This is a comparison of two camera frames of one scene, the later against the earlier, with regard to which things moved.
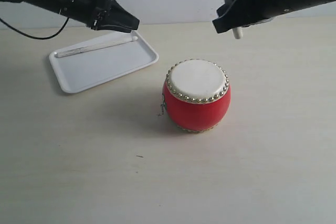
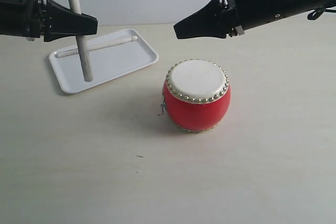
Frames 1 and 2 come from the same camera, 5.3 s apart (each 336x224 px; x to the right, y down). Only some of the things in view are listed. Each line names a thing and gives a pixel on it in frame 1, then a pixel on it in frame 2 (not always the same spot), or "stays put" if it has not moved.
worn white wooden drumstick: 92,46 stays put
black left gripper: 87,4 → 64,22
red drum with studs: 196,95 stays put
